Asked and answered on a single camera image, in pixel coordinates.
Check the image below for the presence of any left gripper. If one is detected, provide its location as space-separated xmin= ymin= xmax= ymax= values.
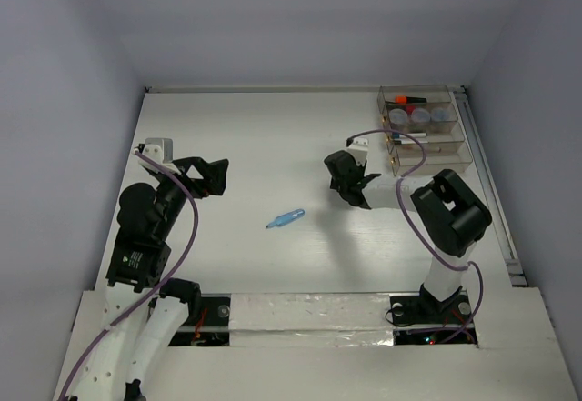
xmin=154 ymin=155 xmax=229 ymax=236

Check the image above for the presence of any blue capped white marker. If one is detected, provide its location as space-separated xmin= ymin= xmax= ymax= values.
xmin=392 ymin=132 xmax=427 ymax=141

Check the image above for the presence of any blue translucent highlighter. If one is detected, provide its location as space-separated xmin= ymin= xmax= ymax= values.
xmin=266 ymin=209 xmax=306 ymax=229

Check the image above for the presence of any paperclip jar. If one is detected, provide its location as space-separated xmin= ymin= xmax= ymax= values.
xmin=410 ymin=107 xmax=431 ymax=132
xmin=430 ymin=107 xmax=450 ymax=123
xmin=388 ymin=108 xmax=409 ymax=132

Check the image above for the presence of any orange black highlighter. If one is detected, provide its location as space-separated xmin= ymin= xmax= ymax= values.
xmin=395 ymin=95 xmax=427 ymax=105

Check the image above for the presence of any red capped white marker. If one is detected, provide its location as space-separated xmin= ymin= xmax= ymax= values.
xmin=400 ymin=144 xmax=442 ymax=154

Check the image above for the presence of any pink black highlighter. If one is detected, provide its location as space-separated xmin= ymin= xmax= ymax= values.
xmin=405 ymin=105 xmax=423 ymax=119

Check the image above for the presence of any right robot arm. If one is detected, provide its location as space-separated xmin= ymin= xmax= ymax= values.
xmin=324 ymin=150 xmax=492 ymax=321

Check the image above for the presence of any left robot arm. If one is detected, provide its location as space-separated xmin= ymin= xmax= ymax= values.
xmin=58 ymin=154 xmax=229 ymax=400

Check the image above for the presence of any clear acrylic drawer organizer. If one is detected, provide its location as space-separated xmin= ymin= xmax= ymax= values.
xmin=377 ymin=85 xmax=473 ymax=176

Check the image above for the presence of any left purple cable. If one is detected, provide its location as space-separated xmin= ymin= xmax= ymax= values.
xmin=56 ymin=150 xmax=200 ymax=400

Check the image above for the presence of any purple cable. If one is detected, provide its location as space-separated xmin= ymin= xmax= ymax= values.
xmin=347 ymin=128 xmax=484 ymax=346
xmin=56 ymin=150 xmax=200 ymax=400

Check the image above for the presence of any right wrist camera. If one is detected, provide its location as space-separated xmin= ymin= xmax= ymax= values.
xmin=346 ymin=137 xmax=369 ymax=166

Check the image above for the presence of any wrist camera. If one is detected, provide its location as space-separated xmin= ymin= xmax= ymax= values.
xmin=136 ymin=137 xmax=173 ymax=165
xmin=346 ymin=137 xmax=369 ymax=166

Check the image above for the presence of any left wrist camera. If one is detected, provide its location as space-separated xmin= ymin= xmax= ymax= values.
xmin=136 ymin=137 xmax=173 ymax=165

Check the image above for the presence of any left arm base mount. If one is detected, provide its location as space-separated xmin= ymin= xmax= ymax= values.
xmin=169 ymin=295 xmax=231 ymax=347

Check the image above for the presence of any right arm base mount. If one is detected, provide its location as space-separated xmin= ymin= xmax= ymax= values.
xmin=385 ymin=293 xmax=478 ymax=346

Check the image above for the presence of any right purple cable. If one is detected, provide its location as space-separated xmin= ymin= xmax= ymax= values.
xmin=347 ymin=128 xmax=484 ymax=346

